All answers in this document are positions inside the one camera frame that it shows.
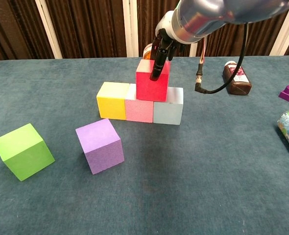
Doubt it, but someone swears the white frame pole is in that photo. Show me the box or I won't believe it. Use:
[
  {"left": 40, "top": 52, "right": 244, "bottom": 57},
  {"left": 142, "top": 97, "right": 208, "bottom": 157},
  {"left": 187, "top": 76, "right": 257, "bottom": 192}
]
[
  {"left": 269, "top": 11, "right": 289, "bottom": 56},
  {"left": 35, "top": 0, "right": 63, "bottom": 59},
  {"left": 122, "top": 0, "right": 139, "bottom": 58},
  {"left": 189, "top": 41, "right": 204, "bottom": 57}
]

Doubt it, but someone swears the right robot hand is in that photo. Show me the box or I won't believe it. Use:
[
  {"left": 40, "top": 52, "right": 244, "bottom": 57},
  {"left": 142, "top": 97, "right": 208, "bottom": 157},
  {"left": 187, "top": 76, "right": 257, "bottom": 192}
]
[{"left": 149, "top": 10, "right": 186, "bottom": 81}]

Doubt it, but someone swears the dark brown curtain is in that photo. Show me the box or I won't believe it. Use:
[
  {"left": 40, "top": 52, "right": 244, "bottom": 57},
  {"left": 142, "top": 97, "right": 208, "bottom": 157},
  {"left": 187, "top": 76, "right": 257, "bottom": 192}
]
[{"left": 0, "top": 0, "right": 289, "bottom": 62}]

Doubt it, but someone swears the pink foam cube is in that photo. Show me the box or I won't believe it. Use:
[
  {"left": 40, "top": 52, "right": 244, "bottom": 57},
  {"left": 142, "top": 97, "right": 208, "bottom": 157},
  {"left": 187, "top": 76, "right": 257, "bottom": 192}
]
[{"left": 124, "top": 83, "right": 155, "bottom": 123}]

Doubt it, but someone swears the purple foam cube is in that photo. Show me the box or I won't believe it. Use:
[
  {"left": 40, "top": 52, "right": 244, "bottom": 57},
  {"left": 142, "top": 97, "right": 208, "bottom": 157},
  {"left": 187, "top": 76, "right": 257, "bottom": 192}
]
[{"left": 75, "top": 117, "right": 125, "bottom": 175}]

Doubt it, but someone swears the dark juice bottle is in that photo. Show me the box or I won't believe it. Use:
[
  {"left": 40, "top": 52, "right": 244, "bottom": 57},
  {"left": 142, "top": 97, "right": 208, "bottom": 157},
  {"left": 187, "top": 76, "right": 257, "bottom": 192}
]
[{"left": 222, "top": 61, "right": 252, "bottom": 95}]

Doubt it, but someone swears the teal table cloth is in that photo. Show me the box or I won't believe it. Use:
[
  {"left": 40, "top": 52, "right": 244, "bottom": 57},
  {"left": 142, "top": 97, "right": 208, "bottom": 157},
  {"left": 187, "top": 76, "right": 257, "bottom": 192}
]
[{"left": 0, "top": 56, "right": 289, "bottom": 235}]

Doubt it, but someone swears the yellow foam cube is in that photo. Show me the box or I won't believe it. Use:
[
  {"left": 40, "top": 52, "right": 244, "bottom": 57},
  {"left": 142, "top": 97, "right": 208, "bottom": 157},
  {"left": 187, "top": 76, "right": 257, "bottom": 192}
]
[{"left": 96, "top": 81, "right": 130, "bottom": 121}]

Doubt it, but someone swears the green foam cube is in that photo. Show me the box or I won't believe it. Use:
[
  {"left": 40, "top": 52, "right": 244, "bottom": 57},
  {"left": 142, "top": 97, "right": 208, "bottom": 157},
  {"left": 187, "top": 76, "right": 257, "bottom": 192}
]
[{"left": 0, "top": 123, "right": 55, "bottom": 182}]

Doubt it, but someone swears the red foam cube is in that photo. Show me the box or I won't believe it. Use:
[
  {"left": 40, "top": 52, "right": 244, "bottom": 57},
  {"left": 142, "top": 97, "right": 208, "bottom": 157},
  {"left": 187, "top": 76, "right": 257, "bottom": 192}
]
[{"left": 136, "top": 59, "right": 171, "bottom": 102}]

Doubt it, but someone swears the light blue foam cube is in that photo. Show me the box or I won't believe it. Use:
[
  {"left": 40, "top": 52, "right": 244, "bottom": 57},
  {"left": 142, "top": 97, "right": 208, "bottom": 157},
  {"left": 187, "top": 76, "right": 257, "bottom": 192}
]
[{"left": 153, "top": 87, "right": 184, "bottom": 125}]

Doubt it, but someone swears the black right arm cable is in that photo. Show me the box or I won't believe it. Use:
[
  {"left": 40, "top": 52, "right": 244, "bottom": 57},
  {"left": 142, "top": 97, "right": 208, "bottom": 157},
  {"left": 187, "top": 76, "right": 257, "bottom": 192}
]
[{"left": 194, "top": 23, "right": 248, "bottom": 94}]

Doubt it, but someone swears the orange snack jar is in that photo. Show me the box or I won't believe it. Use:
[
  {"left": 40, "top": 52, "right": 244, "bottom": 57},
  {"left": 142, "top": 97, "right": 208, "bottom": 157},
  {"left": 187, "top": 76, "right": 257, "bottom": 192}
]
[{"left": 143, "top": 43, "right": 160, "bottom": 61}]

